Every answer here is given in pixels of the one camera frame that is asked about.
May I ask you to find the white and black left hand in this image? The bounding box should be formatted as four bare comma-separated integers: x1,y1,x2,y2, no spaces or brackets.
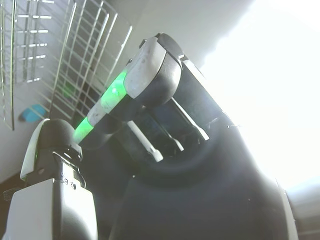
4,31,300,240

